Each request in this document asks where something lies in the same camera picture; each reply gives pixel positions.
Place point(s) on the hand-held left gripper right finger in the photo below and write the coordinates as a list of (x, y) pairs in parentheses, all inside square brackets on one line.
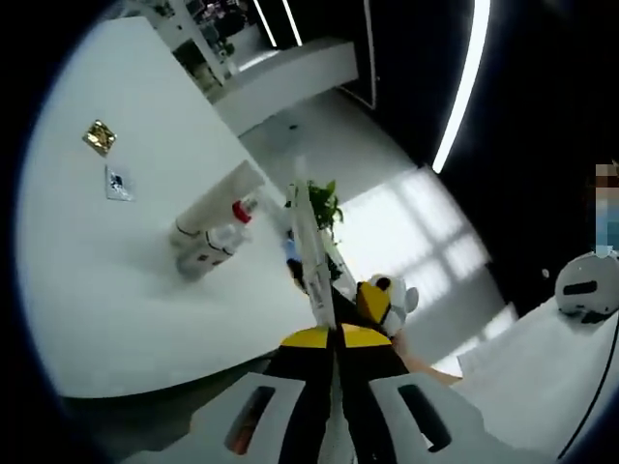
[(367, 386)]

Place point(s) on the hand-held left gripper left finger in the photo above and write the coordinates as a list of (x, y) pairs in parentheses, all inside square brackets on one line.
[(309, 382)]

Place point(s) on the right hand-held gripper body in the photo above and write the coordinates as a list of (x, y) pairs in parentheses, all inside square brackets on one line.
[(401, 297)]

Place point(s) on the silver lettered skincare sachet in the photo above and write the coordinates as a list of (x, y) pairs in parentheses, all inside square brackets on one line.
[(312, 251)]

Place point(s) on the white skincare tube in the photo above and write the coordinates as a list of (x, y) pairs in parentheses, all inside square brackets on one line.
[(217, 203)]

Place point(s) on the silver dark blue skincare sachet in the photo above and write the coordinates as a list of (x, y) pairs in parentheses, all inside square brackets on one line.
[(120, 183)]

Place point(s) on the gold foil skincare sachet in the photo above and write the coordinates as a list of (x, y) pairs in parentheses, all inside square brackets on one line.
[(99, 137)]

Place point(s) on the window with blinds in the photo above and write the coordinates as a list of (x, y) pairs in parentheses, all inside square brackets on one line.
[(425, 251)]

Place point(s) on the blue plastic item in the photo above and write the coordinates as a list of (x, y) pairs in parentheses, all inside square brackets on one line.
[(291, 251)]

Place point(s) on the potted green plant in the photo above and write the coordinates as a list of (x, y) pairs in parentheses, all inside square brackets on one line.
[(324, 208)]

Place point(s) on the white chest device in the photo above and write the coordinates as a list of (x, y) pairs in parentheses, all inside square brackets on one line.
[(585, 285)]

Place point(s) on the long ceiling light strip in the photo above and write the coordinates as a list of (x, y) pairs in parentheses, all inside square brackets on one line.
[(464, 82)]

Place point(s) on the row of white office desks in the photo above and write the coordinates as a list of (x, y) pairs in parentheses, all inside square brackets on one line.
[(193, 38)]

